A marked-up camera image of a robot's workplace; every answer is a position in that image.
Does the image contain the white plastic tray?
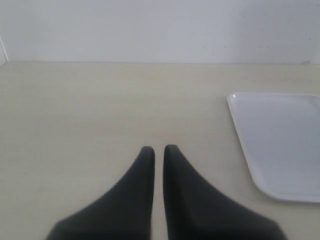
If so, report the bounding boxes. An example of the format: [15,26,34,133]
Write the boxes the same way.
[227,92,320,203]

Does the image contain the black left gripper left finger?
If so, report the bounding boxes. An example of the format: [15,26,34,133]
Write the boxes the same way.
[47,146,155,240]

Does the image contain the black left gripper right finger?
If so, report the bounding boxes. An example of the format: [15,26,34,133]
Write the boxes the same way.
[163,144,286,240]

